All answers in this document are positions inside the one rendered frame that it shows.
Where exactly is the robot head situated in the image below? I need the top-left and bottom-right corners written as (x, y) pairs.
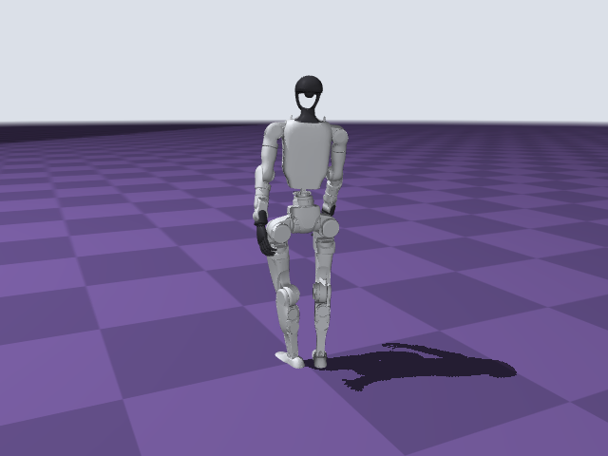
top-left (295, 76), bottom-right (323, 124)

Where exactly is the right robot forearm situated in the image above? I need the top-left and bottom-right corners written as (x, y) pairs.
top-left (322, 178), bottom-right (343, 213)

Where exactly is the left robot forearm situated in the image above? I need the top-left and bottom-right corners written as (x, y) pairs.
top-left (253, 166), bottom-right (271, 221)

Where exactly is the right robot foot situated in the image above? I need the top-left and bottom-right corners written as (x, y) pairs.
top-left (313, 349), bottom-right (327, 368)

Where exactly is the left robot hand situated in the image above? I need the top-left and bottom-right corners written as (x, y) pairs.
top-left (254, 210), bottom-right (277, 257)

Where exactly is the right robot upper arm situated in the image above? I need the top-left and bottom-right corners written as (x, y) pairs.
top-left (326, 124), bottom-right (349, 181)

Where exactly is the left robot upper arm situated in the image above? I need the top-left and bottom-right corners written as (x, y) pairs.
top-left (261, 122), bottom-right (286, 182)

